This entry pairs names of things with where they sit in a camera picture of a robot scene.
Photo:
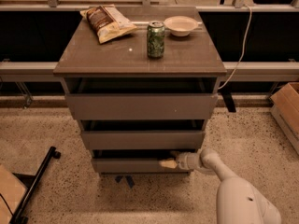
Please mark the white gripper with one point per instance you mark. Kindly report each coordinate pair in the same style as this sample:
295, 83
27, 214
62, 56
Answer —
182, 160

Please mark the grey bottom drawer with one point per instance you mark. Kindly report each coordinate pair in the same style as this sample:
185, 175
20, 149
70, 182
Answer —
131, 166

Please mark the grey drawer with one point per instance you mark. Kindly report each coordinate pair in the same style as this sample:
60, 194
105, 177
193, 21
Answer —
140, 107
143, 140
131, 166

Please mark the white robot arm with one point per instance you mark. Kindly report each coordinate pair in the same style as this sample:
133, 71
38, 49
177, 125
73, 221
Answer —
237, 201

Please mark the grey drawer cabinet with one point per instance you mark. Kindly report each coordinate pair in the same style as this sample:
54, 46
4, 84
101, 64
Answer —
190, 65

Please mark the grey middle drawer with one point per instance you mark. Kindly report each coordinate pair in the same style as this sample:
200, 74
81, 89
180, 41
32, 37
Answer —
143, 140

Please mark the grey top drawer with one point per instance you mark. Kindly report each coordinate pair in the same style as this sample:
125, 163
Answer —
140, 107

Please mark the cardboard box right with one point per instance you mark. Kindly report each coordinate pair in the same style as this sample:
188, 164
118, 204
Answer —
286, 111

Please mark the green soda can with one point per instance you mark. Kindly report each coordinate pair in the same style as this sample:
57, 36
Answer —
155, 39

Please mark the white bowl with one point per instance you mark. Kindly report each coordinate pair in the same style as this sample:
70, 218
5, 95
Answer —
180, 25

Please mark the black rolling stand leg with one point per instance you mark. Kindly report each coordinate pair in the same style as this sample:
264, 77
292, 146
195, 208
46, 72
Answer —
31, 182

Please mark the brown chip bag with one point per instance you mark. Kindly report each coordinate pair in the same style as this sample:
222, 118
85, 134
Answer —
107, 22

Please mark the cardboard piece bottom left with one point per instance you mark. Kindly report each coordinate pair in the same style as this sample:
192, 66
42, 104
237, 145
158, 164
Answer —
12, 191

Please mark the black bracket under rail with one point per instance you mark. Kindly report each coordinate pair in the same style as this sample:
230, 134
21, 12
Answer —
225, 92

